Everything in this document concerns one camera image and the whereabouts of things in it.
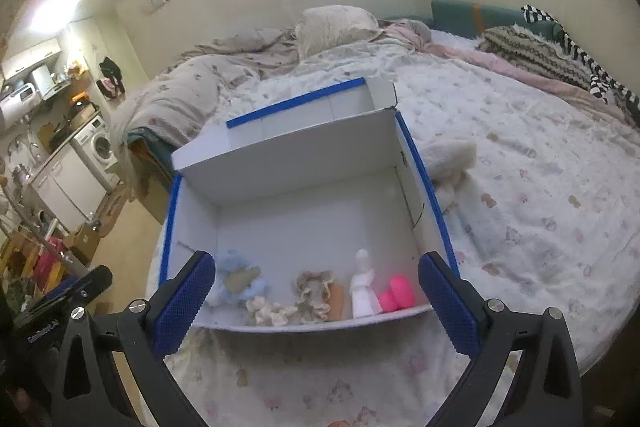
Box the beige rumpled duvet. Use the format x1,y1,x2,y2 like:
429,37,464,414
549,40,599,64
110,28,299,159

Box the white box with blue edges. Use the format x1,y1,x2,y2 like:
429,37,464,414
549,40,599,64
160,78,456,305

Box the teal headboard cushion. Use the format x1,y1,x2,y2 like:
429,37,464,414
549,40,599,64
431,0,561,43

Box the dark hanging clothes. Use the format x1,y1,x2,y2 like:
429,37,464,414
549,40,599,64
96,56,126,100

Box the cardboard box on floor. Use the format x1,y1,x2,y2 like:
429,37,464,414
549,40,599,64
63,223,101,265

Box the white washing machine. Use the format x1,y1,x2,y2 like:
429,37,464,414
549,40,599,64
70,114,119,193

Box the white soft doll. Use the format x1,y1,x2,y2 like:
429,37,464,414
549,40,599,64
349,248,382,319

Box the white kitchen cabinet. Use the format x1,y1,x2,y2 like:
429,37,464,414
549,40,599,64
29,143,106,232

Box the striped knitted blanket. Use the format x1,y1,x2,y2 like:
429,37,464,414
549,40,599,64
476,25,591,91

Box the orange-brown cardboard tag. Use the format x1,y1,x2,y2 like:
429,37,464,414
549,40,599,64
326,283,345,322

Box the cream fluffy plush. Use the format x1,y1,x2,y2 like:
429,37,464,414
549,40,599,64
421,139,477,187

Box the pink sheet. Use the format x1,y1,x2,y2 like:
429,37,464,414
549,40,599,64
382,20,639,129

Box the beige floral pillow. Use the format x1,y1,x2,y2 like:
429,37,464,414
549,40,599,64
294,4,382,60

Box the black white zigzag cloth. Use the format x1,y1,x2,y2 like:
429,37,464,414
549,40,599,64
521,4,639,124

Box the pink heart plush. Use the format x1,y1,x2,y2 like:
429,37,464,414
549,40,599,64
378,274,416,313

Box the blue and white plush toy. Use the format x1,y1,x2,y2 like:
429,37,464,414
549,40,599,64
205,251,267,308

